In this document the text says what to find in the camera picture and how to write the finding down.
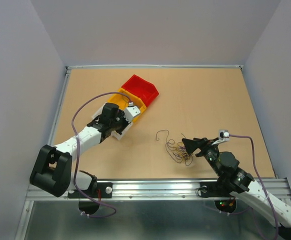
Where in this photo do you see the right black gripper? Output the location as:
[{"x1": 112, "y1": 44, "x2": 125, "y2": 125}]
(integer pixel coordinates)
[{"x1": 181, "y1": 136, "x2": 222, "y2": 176}]

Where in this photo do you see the wire bundle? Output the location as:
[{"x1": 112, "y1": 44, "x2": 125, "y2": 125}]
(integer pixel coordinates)
[{"x1": 155, "y1": 129, "x2": 195, "y2": 166}]

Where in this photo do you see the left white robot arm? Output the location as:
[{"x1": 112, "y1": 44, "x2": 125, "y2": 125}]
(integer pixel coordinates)
[{"x1": 29, "y1": 102, "x2": 141, "y2": 197}]

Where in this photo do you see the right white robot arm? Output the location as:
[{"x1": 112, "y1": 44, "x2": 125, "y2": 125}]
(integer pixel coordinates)
[{"x1": 182, "y1": 133, "x2": 291, "y2": 240}]

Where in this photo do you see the white plastic bin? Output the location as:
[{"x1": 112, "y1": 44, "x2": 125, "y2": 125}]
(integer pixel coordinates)
[{"x1": 87, "y1": 102, "x2": 134, "y2": 142}]

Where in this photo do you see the yellow plastic bin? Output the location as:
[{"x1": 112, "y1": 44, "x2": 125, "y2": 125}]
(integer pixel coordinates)
[{"x1": 107, "y1": 88, "x2": 147, "y2": 123}]

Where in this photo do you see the red plastic bin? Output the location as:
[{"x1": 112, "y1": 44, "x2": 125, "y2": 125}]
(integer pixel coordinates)
[{"x1": 121, "y1": 74, "x2": 159, "y2": 107}]

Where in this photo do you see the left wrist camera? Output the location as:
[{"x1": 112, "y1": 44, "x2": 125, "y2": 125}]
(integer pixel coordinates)
[{"x1": 123, "y1": 106, "x2": 141, "y2": 123}]

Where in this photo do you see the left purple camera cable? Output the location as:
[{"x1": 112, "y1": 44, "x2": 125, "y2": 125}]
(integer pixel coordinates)
[{"x1": 71, "y1": 91, "x2": 134, "y2": 218}]

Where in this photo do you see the purple camera cable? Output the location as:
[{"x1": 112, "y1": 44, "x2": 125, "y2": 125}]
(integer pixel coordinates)
[
  {"x1": 229, "y1": 134, "x2": 279, "y2": 240},
  {"x1": 71, "y1": 91, "x2": 134, "y2": 218}
]

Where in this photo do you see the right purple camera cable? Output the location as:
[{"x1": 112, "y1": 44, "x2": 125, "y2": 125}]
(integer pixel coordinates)
[{"x1": 229, "y1": 134, "x2": 279, "y2": 240}]

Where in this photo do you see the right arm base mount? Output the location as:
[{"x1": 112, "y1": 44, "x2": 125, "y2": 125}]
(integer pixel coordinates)
[{"x1": 196, "y1": 180, "x2": 237, "y2": 215}]

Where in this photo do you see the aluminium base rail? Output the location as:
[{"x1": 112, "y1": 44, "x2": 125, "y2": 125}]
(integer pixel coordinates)
[{"x1": 25, "y1": 178, "x2": 291, "y2": 201}]

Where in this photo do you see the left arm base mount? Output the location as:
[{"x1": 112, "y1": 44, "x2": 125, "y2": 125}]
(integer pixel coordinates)
[{"x1": 67, "y1": 170, "x2": 117, "y2": 219}]

